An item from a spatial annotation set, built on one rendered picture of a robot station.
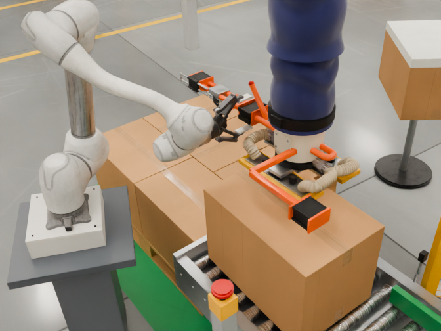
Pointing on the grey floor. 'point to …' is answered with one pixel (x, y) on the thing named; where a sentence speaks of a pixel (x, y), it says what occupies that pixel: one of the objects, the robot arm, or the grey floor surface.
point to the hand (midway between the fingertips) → (247, 111)
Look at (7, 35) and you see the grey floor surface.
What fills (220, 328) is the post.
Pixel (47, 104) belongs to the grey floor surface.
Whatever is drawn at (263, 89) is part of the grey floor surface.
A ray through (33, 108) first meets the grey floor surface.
